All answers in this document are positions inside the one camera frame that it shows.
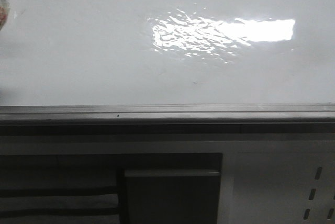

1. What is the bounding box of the white marker with yellow tape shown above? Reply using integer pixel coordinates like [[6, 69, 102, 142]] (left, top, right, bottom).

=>
[[1, 0, 10, 30]]

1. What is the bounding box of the white whiteboard surface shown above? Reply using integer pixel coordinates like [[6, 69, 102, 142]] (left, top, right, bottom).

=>
[[1, 0, 334, 106]]

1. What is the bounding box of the grey aluminium whiteboard tray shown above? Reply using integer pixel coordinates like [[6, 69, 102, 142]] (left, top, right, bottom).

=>
[[1, 103, 334, 136]]

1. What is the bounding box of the grey square box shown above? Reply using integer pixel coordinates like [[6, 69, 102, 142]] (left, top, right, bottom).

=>
[[125, 169, 220, 223]]

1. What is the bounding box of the white perforated metal panel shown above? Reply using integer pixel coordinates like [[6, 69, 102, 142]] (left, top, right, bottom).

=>
[[1, 133, 334, 223]]

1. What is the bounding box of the dark rectangular wall panel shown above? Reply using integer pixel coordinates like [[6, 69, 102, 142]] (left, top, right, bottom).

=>
[[1, 153, 222, 223]]

